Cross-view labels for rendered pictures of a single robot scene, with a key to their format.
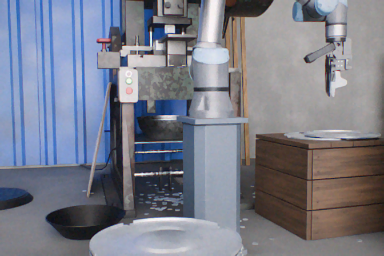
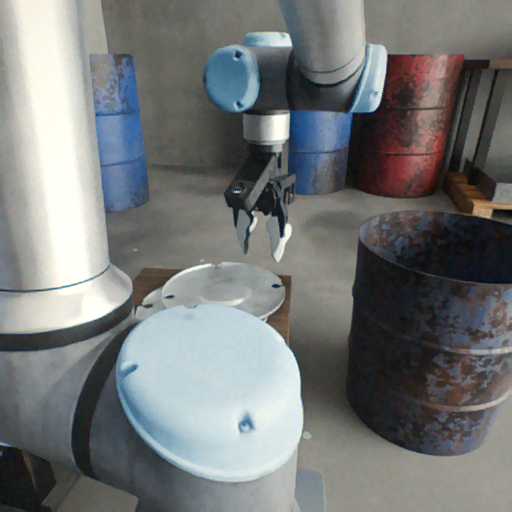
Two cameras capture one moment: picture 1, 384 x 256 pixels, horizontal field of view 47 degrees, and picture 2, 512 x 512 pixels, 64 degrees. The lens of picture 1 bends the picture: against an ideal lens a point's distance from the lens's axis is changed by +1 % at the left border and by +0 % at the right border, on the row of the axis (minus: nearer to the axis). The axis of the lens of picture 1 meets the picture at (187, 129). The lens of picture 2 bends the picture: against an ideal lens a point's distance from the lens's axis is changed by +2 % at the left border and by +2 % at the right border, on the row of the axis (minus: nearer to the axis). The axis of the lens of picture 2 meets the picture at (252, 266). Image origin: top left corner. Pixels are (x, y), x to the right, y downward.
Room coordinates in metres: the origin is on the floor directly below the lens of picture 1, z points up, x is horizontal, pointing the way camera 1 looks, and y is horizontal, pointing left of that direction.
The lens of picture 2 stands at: (1.37, 0.09, 0.84)
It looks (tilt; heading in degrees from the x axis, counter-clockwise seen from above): 27 degrees down; 295
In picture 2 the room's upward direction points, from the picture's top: straight up
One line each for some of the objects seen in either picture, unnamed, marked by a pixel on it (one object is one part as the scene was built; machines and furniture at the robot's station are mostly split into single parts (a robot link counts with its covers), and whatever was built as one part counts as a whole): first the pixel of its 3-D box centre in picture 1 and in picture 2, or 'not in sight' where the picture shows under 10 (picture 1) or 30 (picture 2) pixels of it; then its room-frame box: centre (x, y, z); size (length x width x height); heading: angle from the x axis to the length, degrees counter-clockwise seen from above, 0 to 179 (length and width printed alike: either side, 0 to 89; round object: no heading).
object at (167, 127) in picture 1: (170, 127); not in sight; (2.22, 0.08, 0.36); 0.34 x 0.34 x 0.10
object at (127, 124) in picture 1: (114, 108); not in sight; (2.30, 0.38, 0.45); 0.92 x 0.12 x 0.90; 13
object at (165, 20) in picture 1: (168, 25); not in sight; (2.23, 0.09, 0.86); 0.20 x 0.16 x 0.05; 103
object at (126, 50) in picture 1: (135, 46); not in sight; (2.18, 0.25, 0.76); 0.17 x 0.06 x 0.10; 103
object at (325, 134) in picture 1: (341, 134); (223, 290); (1.78, -0.62, 0.36); 0.29 x 0.29 x 0.01
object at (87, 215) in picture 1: (86, 223); not in sight; (1.66, 0.39, 0.04); 0.30 x 0.30 x 0.07
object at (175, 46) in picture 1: (176, 51); not in sight; (2.05, 0.04, 0.72); 0.25 x 0.14 x 0.14; 13
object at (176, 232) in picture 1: (166, 240); not in sight; (0.84, 0.04, 0.25); 0.29 x 0.29 x 0.01
